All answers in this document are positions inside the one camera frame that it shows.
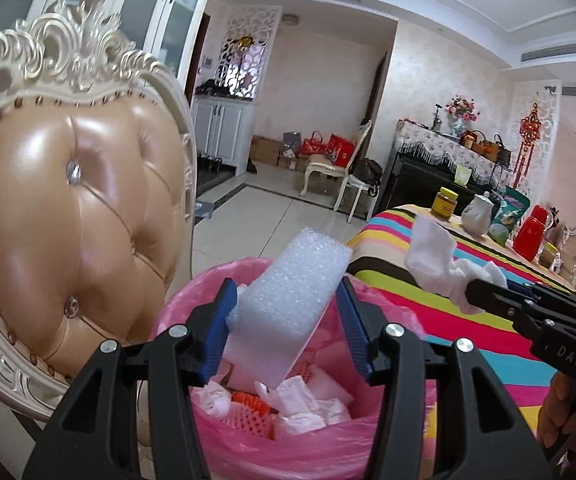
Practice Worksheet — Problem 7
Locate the pink-lined trash bin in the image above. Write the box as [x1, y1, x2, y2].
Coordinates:
[150, 256, 438, 480]

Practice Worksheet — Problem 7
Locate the white tissue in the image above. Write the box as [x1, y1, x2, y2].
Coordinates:
[404, 214, 511, 313]
[192, 381, 232, 420]
[254, 376, 353, 438]

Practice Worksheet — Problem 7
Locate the green snack bag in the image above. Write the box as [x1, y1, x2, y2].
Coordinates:
[488, 185, 531, 247]

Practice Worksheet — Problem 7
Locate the white wooden chair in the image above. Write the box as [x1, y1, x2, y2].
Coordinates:
[300, 120, 375, 223]

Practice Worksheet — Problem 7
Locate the white lattice screen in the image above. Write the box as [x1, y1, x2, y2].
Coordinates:
[215, 7, 281, 101]

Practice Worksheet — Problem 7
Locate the white low cabinet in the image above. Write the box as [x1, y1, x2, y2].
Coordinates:
[190, 95, 256, 176]

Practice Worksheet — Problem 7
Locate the yellow lidded jar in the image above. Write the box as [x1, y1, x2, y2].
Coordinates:
[430, 186, 458, 220]

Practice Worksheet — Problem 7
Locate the white foam block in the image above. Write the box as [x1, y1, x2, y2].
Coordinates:
[225, 226, 353, 390]

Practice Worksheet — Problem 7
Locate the dark sideboard with lace cover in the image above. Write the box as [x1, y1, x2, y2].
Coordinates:
[385, 152, 513, 211]

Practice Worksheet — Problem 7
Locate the dark brown handbag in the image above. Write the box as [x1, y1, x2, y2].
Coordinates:
[355, 157, 383, 186]

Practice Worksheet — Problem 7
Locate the crumpled white tissue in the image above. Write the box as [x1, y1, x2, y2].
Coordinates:
[192, 381, 232, 420]
[254, 376, 353, 438]

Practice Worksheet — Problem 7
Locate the glass jar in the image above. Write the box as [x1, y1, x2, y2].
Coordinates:
[538, 242, 561, 271]

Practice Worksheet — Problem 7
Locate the cardboard box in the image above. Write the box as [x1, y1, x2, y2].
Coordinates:
[250, 135, 281, 166]

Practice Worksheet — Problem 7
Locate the red knot wall hanging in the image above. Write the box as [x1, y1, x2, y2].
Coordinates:
[512, 101, 543, 186]

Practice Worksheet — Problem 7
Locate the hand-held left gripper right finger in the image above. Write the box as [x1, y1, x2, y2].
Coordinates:
[337, 276, 553, 480]

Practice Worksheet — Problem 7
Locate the red thermos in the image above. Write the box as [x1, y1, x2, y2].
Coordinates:
[512, 205, 551, 262]

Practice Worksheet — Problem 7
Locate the white kettle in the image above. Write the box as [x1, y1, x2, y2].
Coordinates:
[462, 191, 498, 238]

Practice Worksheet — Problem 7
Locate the person's right hand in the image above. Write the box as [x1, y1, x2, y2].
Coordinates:
[536, 375, 576, 453]

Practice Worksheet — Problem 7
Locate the striped colourful tablecloth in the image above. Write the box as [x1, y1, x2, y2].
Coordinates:
[350, 204, 576, 441]

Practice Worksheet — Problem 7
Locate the lace piano cover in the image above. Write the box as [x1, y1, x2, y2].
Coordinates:
[397, 119, 511, 176]

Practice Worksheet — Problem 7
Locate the dark doormat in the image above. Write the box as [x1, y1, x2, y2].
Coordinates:
[195, 170, 241, 196]

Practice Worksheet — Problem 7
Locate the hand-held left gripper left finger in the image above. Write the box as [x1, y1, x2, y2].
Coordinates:
[22, 277, 241, 480]

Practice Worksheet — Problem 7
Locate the red gift bag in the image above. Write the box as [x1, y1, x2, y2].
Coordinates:
[327, 134, 356, 166]
[302, 131, 327, 156]

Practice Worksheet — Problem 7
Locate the flower vase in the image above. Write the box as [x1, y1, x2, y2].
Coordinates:
[445, 95, 481, 136]

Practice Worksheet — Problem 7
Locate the orange white foam fruit net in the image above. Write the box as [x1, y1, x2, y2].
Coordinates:
[230, 390, 279, 436]

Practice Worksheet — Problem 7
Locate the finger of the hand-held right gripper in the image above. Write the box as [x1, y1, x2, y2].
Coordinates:
[506, 280, 576, 333]
[464, 278, 558, 348]

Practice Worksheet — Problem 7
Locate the tan tufted ornate chair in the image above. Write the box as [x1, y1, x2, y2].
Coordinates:
[0, 0, 199, 423]

